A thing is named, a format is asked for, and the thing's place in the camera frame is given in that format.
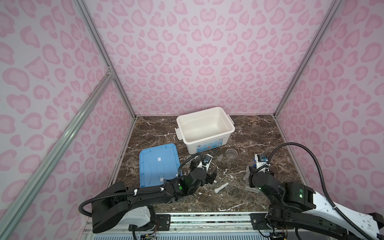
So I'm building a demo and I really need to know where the clear plastic test tube rack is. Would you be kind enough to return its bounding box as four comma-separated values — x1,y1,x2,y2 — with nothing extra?
243,166,260,193

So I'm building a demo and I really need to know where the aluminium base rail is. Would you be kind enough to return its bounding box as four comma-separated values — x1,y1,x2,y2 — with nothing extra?
80,211,289,240

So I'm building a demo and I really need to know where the clear round-bottom flask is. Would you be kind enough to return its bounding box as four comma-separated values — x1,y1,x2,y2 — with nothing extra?
225,149,238,160

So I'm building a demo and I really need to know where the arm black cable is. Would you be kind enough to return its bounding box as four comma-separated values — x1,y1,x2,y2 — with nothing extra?
265,142,374,240
78,152,205,217

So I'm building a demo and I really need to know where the blue plastic bin lid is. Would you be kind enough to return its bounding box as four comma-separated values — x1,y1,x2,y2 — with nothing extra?
139,144,180,188

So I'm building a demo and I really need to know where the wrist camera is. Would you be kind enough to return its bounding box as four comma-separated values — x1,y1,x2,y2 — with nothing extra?
190,153,213,172
253,154,269,172

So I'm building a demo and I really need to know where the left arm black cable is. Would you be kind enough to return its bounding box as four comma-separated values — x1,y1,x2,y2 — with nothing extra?
78,152,205,217

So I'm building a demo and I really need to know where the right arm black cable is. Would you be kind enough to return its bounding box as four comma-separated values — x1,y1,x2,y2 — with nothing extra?
265,142,374,240

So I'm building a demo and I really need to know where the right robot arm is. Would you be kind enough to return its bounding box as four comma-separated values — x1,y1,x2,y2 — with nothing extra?
249,172,384,240

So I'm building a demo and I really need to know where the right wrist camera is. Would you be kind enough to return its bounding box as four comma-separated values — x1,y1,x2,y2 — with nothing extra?
253,154,269,172

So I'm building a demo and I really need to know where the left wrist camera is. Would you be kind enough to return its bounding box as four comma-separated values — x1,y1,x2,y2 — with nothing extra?
190,153,213,172

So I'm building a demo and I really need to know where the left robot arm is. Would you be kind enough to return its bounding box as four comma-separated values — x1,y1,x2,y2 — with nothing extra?
89,168,218,234

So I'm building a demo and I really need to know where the white plastic storage bin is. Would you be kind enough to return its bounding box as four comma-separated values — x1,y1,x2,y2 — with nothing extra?
175,107,235,155

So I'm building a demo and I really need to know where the white ceramic pestle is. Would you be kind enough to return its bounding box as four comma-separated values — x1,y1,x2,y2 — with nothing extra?
214,183,229,194

